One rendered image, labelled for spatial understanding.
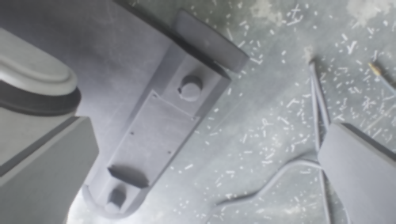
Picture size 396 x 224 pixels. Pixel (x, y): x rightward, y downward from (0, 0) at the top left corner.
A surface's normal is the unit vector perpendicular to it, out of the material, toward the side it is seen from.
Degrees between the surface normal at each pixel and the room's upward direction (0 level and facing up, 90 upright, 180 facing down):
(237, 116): 0
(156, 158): 0
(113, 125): 0
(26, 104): 49
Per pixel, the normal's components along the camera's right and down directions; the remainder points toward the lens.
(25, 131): 0.56, -0.77
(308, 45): 0.04, 0.41
